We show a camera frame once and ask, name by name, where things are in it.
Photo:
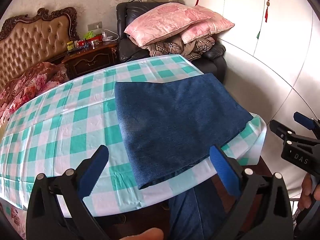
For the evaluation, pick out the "small pink satin pillow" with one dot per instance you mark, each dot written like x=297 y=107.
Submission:
x=214 y=24

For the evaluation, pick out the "large pink satin pillow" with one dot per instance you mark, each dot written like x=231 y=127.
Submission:
x=162 y=22

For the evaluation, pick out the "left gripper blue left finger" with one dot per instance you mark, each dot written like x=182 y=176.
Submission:
x=89 y=171

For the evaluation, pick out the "dark wooden nightstand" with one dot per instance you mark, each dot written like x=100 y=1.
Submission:
x=89 y=59

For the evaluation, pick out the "teal white checkered tablecloth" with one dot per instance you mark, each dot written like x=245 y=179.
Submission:
x=60 y=128

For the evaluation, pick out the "black leather armchair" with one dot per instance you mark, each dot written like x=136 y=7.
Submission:
x=204 y=53

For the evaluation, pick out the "blue denim jeans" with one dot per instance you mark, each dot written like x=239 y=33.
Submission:
x=170 y=127

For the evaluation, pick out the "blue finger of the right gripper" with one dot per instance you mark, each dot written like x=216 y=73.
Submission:
x=282 y=131
x=303 y=120

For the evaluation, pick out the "red tin box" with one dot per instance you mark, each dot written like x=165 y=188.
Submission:
x=90 y=42

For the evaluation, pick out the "white power strip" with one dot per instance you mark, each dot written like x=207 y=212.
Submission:
x=107 y=39

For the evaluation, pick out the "red tassel door ornament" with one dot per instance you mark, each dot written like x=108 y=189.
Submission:
x=266 y=12

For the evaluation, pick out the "operator left hand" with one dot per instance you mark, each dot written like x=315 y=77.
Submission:
x=150 y=234

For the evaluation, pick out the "yellow lidded jar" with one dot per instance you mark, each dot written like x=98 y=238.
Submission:
x=70 y=45

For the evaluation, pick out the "green crumpled bag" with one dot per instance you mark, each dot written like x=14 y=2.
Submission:
x=89 y=35

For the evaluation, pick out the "plaid beige folded blanket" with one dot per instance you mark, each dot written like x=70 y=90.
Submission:
x=173 y=45

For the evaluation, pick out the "wall power outlet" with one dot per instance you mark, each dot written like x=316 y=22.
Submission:
x=94 y=26

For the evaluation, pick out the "operator right hand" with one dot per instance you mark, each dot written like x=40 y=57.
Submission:
x=305 y=198

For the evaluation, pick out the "red floral bed quilt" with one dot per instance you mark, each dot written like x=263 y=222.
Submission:
x=33 y=82

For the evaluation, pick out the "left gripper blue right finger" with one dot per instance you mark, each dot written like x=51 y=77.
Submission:
x=227 y=169

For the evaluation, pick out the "operator blue jeans leg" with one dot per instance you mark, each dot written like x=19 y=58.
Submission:
x=196 y=213

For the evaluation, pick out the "tufted tan leather headboard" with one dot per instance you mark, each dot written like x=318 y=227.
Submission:
x=26 y=41

